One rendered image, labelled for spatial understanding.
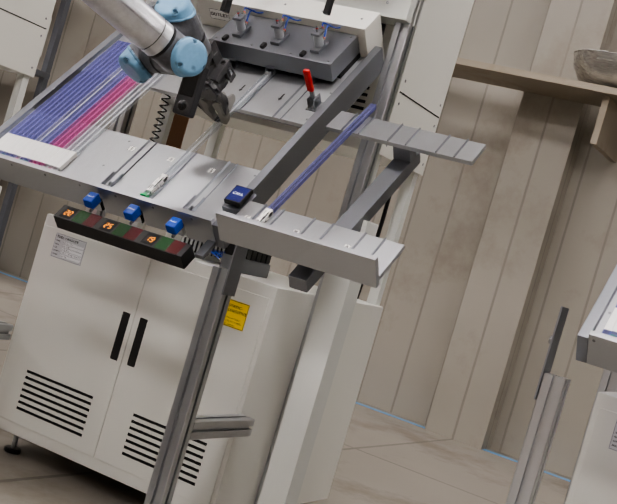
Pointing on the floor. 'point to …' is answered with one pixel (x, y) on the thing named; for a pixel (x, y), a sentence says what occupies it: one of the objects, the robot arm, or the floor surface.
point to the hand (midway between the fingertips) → (219, 121)
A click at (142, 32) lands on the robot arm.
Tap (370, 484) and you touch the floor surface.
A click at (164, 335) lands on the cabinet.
